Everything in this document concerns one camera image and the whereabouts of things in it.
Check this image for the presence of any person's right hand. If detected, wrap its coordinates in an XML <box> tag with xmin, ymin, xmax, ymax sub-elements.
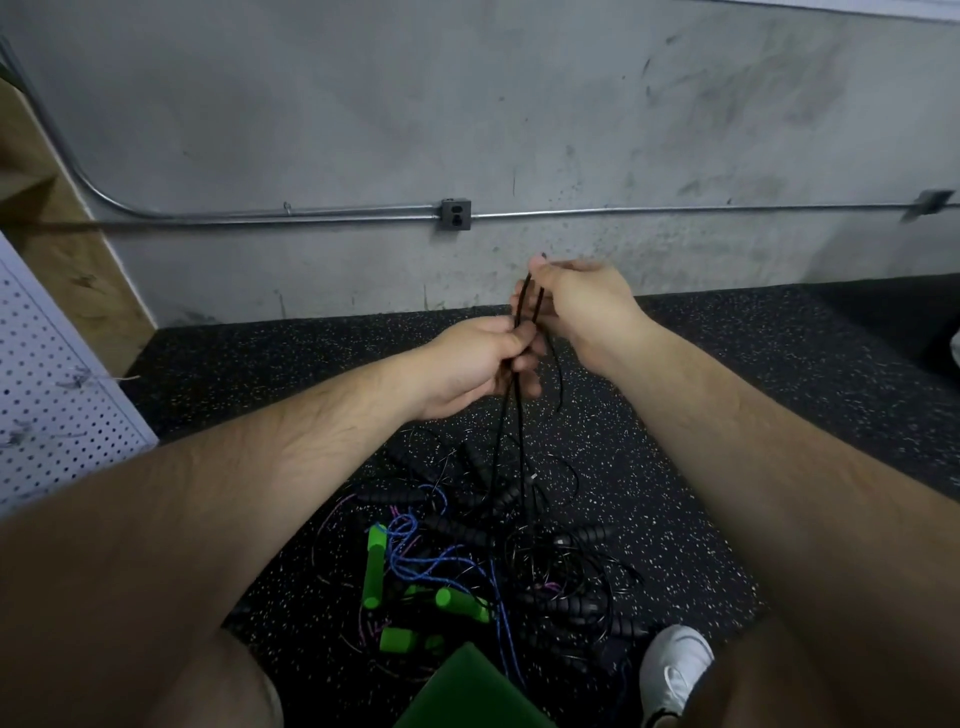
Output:
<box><xmin>525</xmin><ymin>255</ymin><xmax>657</xmax><ymax>380</ymax></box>

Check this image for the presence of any person's left hand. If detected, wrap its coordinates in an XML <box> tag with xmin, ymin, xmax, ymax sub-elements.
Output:
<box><xmin>397</xmin><ymin>315</ymin><xmax>551</xmax><ymax>425</ymax></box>

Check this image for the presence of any black foam-handled jump rope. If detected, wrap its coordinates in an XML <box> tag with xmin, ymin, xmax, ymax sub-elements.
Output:
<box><xmin>486</xmin><ymin>252</ymin><xmax>567</xmax><ymax>527</ymax></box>

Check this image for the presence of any pile of jump ropes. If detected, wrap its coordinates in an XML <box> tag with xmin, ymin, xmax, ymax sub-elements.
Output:
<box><xmin>307</xmin><ymin>442</ymin><xmax>662</xmax><ymax>692</ymax></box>

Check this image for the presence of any white pegboard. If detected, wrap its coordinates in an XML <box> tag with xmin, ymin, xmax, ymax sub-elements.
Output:
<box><xmin>0</xmin><ymin>232</ymin><xmax>161</xmax><ymax>519</ymax></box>

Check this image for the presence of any person's right forearm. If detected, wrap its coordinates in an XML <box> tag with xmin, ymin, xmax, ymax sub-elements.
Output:
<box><xmin>615</xmin><ymin>318</ymin><xmax>960</xmax><ymax>728</ymax></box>

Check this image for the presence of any person's left forearm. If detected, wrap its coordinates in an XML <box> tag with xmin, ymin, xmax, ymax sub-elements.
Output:
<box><xmin>0</xmin><ymin>360</ymin><xmax>429</xmax><ymax>728</ymax></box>

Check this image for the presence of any person's left leg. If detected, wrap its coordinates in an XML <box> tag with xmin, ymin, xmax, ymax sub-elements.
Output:
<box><xmin>150</xmin><ymin>627</ymin><xmax>287</xmax><ymax>728</ymax></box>

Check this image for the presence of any metal conduit pipe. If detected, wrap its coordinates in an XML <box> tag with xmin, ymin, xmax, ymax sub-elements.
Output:
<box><xmin>0</xmin><ymin>37</ymin><xmax>960</xmax><ymax>227</ymax></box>

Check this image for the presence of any white right shoe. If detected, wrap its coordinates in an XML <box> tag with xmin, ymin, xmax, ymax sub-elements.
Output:
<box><xmin>640</xmin><ymin>624</ymin><xmax>716</xmax><ymax>728</ymax></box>

